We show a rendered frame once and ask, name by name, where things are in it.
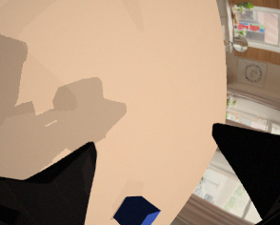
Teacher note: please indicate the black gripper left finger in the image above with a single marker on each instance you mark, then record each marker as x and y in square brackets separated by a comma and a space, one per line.
[59, 195]

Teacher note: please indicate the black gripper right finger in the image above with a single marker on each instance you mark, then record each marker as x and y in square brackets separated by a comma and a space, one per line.
[255, 158]

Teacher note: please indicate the blue block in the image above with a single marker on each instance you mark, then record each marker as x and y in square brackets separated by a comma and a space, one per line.
[136, 210]

